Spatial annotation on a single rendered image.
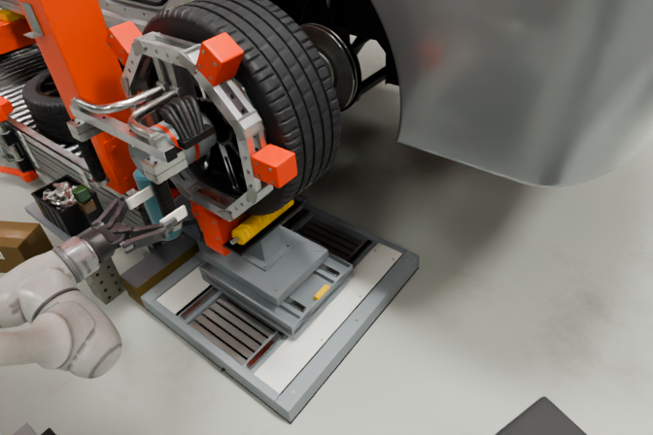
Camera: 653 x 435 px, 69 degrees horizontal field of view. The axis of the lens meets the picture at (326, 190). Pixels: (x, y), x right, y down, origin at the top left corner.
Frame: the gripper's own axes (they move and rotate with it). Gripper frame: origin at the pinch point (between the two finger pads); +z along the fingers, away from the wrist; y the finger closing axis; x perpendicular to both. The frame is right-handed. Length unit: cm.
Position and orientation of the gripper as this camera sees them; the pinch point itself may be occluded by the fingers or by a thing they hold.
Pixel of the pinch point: (164, 202)
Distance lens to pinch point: 123.8
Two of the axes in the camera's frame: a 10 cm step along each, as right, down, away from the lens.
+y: 7.9, 3.4, -5.2
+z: 6.2, -5.1, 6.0
